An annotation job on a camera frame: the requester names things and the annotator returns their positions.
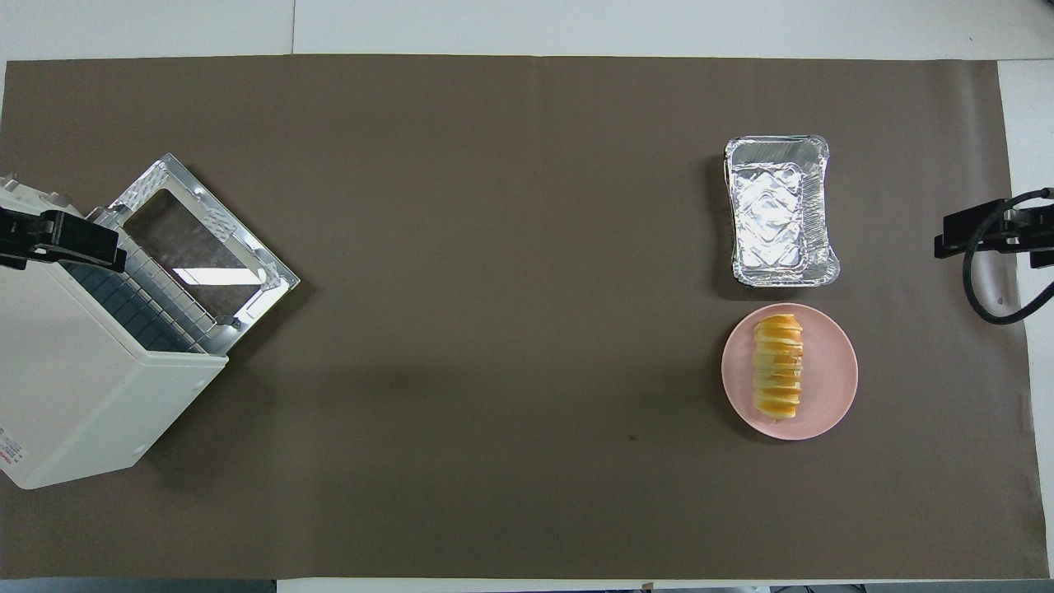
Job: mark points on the pink round plate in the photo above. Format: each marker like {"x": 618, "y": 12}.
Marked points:
{"x": 827, "y": 371}

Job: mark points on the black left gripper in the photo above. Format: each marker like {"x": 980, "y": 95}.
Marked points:
{"x": 18, "y": 231}

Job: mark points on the brown table mat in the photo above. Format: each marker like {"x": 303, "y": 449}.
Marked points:
{"x": 494, "y": 329}

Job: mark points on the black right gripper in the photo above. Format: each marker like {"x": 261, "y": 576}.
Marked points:
{"x": 1039, "y": 235}

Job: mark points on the sliced yellow bread loaf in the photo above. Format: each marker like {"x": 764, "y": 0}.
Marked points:
{"x": 778, "y": 366}

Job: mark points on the aluminium foil tray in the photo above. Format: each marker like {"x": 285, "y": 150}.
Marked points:
{"x": 778, "y": 214}

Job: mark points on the white toaster oven body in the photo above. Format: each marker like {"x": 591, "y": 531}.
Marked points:
{"x": 74, "y": 379}

